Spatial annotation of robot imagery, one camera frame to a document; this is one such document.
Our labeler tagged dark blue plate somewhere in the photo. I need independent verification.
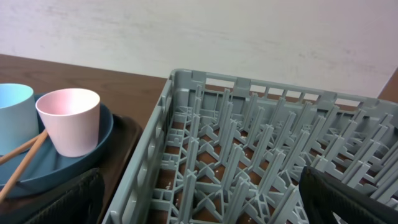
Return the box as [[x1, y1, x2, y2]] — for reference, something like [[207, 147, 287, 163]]
[[1, 102, 114, 198]]

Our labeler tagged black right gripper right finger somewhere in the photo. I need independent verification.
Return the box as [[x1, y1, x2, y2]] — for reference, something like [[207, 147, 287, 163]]
[[298, 166, 397, 224]]

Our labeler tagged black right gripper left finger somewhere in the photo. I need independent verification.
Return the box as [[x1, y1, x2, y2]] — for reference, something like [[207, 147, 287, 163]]
[[22, 168, 105, 224]]

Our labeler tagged wooden chopstick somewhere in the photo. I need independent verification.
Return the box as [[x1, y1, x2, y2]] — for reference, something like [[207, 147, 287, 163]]
[[1, 129, 48, 203], [0, 135, 39, 165]]

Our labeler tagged pink cup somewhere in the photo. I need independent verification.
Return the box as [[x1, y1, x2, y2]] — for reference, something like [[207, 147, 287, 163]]
[[35, 88, 100, 157]]

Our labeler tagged brown serving tray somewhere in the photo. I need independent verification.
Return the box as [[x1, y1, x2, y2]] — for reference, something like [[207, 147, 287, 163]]
[[1, 114, 142, 223]]

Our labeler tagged light blue cup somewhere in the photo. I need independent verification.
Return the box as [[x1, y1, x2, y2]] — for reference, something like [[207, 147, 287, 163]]
[[1, 83, 39, 156]]

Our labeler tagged grey dishwasher rack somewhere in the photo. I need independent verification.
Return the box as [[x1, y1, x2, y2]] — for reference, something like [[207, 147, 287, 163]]
[[104, 69, 397, 223]]

